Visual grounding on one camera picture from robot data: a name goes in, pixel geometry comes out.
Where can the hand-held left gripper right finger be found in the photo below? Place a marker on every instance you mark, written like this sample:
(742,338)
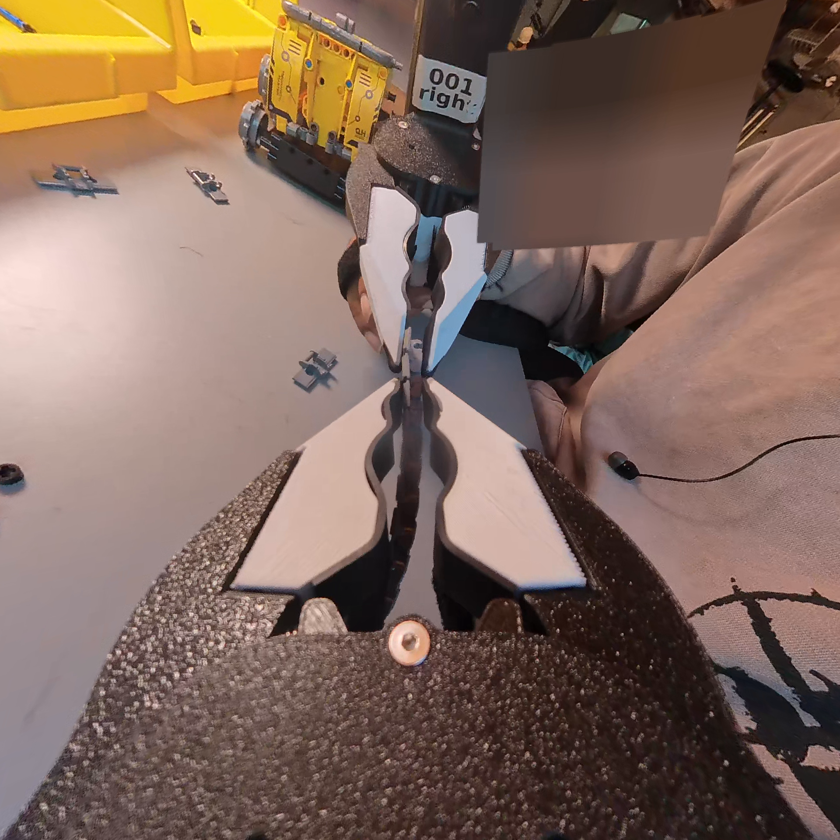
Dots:
(505,518)

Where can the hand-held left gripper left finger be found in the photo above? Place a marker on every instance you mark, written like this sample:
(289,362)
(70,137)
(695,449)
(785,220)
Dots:
(315,512)

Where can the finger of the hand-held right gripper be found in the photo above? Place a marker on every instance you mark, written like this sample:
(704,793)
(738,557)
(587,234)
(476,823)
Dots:
(387,262)
(463,289)

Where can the grey toy track link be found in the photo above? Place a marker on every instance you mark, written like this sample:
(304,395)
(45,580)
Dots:
(208,186)
(315,371)

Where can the person's right forearm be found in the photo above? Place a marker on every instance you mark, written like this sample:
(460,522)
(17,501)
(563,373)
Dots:
(656,282)

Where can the grey toy track link pair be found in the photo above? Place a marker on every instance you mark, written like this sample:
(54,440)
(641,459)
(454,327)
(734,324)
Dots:
(75,182)

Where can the grey desk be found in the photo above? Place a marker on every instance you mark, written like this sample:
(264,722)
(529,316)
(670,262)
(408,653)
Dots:
(164,295)

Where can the person's right hand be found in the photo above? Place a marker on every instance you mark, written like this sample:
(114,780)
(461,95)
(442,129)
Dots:
(361,308)

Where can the yellow toy robot vehicle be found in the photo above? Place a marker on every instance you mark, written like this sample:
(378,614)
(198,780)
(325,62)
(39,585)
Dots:
(315,72)

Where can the teal garment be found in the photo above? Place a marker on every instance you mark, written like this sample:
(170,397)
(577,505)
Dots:
(584,355)

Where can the beige printed hoodie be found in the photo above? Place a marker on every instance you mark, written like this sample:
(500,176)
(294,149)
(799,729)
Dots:
(689,525)

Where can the small black toy bushing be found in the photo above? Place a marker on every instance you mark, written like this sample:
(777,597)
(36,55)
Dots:
(10,474)

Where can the yellow divided parts bin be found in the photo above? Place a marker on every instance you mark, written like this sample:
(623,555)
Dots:
(65,72)

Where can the small blue toy pieces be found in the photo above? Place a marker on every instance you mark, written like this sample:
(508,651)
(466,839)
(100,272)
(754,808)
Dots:
(16,21)

